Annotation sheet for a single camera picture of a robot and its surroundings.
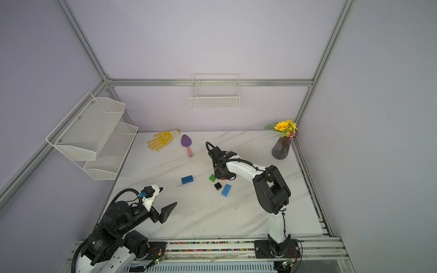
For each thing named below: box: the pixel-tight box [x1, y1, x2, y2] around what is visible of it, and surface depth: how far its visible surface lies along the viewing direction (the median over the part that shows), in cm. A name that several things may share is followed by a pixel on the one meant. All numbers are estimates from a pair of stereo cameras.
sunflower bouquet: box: [264, 119, 299, 140], surface depth 92 cm
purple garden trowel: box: [180, 134, 193, 158], surface depth 117 cm
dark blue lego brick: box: [180, 175, 195, 185], surface depth 97 cm
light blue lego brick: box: [221, 183, 232, 198], surface depth 94 cm
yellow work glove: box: [147, 128, 181, 152], surface depth 120 cm
